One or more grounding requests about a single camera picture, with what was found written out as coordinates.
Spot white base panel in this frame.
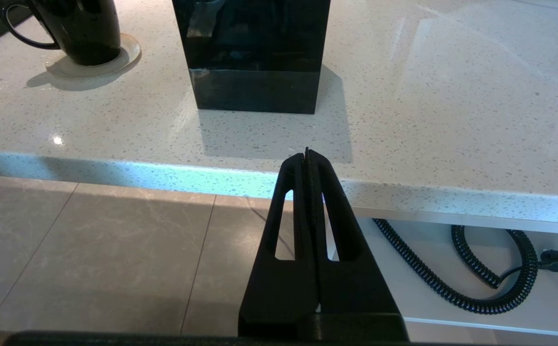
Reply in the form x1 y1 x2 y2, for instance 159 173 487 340
353 217 558 339

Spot round clear coaster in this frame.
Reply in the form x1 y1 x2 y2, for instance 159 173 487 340
45 33 142 79

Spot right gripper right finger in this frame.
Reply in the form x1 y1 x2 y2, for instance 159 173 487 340
308 148 409 341

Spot black tissue box white lid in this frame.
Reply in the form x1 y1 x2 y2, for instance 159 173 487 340
172 0 331 115

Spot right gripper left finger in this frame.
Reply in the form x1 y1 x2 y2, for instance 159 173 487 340
238 153 319 337

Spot black coiled cable with plug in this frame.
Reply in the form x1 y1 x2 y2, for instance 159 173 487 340
372 219 558 315

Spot black mug white inside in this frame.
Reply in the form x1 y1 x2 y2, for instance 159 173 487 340
1 0 122 66

